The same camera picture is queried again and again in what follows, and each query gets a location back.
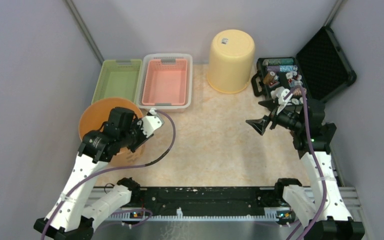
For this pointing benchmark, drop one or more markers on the brown cylinder in case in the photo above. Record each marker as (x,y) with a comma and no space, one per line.
(269,78)

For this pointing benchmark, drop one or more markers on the orange capybara bucket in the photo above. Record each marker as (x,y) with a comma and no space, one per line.
(97,113)

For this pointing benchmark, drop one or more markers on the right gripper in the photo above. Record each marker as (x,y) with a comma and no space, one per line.
(272,105)

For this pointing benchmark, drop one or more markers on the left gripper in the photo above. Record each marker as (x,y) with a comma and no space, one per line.
(137,123)

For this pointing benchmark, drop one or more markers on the yellow capybara bucket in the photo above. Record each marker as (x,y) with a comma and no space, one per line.
(231,56)

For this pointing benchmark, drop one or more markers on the black open tool case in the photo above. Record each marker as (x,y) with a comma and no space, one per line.
(321,66)

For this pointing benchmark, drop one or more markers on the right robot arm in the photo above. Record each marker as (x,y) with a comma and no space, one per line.
(326,217)

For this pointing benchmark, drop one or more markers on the pink plastic basket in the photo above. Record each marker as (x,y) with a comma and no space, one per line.
(165,82)

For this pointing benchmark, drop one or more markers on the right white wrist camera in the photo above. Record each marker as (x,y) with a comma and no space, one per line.
(283,96)

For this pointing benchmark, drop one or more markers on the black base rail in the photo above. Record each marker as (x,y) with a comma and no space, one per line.
(262,206)

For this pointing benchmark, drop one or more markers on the green plastic basket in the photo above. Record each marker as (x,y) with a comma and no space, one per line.
(118,78)

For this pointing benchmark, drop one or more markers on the white mesh plastic basket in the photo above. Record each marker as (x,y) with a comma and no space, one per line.
(189,84)

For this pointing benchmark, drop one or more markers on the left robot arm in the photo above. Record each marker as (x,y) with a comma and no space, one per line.
(70,217)

